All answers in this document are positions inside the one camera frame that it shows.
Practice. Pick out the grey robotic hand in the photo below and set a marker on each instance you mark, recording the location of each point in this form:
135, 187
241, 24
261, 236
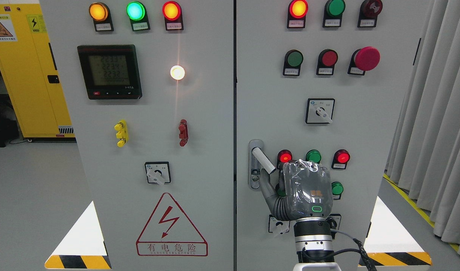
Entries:
308, 191

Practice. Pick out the silver door handle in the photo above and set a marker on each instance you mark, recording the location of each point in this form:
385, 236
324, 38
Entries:
257, 161

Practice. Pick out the red indicator light left door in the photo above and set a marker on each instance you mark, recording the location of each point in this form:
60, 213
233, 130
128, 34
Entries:
173, 16

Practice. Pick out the green indicator light left door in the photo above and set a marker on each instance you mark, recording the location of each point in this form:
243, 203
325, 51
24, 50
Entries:
138, 16

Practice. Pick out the orange indicator light left door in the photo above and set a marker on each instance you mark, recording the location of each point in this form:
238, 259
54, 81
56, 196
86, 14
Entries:
101, 16

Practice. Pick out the green push button lower left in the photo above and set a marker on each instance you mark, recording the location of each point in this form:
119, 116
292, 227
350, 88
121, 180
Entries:
281, 192

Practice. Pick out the green push button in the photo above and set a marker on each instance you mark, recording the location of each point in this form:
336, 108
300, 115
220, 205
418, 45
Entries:
281, 192
292, 63
337, 190

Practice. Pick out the green push button lower right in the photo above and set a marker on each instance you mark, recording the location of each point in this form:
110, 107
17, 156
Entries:
337, 190

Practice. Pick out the green indicator middle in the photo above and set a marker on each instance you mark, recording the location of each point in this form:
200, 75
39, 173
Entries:
313, 155

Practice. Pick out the red lit indicator middle left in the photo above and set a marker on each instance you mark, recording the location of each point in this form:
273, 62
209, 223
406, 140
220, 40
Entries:
284, 156

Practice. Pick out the red lit indicator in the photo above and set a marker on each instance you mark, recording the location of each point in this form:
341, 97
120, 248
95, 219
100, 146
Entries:
284, 156
340, 159

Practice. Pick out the red lit indicator middle right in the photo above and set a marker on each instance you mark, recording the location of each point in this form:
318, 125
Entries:
340, 159

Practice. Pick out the grey curtain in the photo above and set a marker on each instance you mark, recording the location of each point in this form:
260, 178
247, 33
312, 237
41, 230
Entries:
425, 154

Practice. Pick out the green push button upper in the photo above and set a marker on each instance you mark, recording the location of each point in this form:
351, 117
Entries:
292, 63

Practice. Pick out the red push button upper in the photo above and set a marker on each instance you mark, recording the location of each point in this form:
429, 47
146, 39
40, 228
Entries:
326, 62

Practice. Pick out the red terminal connector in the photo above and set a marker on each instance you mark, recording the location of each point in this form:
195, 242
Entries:
183, 135

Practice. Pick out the red electric danger sign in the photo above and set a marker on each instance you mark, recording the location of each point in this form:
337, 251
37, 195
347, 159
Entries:
169, 232

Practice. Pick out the red emergency stop button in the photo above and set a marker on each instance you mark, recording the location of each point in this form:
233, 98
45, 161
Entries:
363, 60

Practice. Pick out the white glowing indicator light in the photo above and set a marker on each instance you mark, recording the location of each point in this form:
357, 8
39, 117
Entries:
177, 72

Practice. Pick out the red indicator light top right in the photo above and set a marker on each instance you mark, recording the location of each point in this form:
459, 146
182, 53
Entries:
297, 11

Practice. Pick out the green indicator light top right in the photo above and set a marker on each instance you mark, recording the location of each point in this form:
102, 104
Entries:
333, 13

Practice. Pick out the dark red buzzer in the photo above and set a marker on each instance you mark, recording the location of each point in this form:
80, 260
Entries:
369, 12

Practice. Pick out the yellow terminal connector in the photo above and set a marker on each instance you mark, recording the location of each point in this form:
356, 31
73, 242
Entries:
122, 133

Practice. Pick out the digital power meter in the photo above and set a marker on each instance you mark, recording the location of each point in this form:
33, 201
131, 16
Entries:
110, 71

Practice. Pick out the yellow safety cabinet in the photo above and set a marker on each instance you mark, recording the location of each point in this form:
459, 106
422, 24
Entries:
30, 74

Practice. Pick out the black key selector switch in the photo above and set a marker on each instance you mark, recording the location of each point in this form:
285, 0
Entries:
334, 221

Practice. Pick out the white rotary switch bottom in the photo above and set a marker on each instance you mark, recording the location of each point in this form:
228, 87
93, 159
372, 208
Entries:
277, 227

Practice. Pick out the right door upper rotary switch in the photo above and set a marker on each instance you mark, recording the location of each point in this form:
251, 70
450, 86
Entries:
319, 110

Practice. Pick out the door rotary switch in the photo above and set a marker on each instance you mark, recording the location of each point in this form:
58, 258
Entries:
319, 110
158, 172

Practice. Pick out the left door rotary switch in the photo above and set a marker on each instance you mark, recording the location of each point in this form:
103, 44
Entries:
158, 172

